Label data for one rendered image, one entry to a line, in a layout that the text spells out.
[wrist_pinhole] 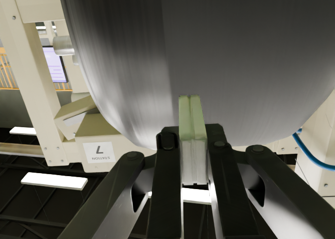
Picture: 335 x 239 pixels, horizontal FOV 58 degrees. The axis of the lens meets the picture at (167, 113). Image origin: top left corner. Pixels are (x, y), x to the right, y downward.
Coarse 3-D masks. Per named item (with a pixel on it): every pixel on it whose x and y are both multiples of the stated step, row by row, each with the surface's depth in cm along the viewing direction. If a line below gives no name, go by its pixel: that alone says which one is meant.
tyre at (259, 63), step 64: (64, 0) 29; (128, 0) 26; (192, 0) 26; (256, 0) 25; (320, 0) 25; (128, 64) 29; (192, 64) 29; (256, 64) 29; (320, 64) 29; (128, 128) 38; (256, 128) 37
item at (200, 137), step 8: (192, 96) 22; (192, 104) 20; (200, 104) 20; (192, 112) 19; (200, 112) 19; (192, 120) 18; (200, 120) 18; (192, 128) 17; (200, 128) 17; (200, 136) 16; (200, 144) 16; (200, 152) 16; (200, 160) 16; (200, 168) 16; (200, 176) 17; (200, 184) 17
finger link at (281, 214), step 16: (256, 144) 15; (256, 160) 14; (272, 160) 14; (272, 176) 13; (288, 176) 13; (256, 192) 15; (272, 192) 13; (288, 192) 12; (304, 192) 12; (256, 208) 14; (272, 208) 13; (288, 208) 11; (304, 208) 11; (320, 208) 11; (272, 224) 13; (288, 224) 12; (304, 224) 11; (320, 224) 10
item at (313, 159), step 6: (300, 132) 75; (294, 138) 69; (300, 144) 66; (306, 150) 64; (306, 156) 63; (312, 156) 62; (312, 162) 62; (318, 162) 60; (324, 168) 60; (330, 168) 59
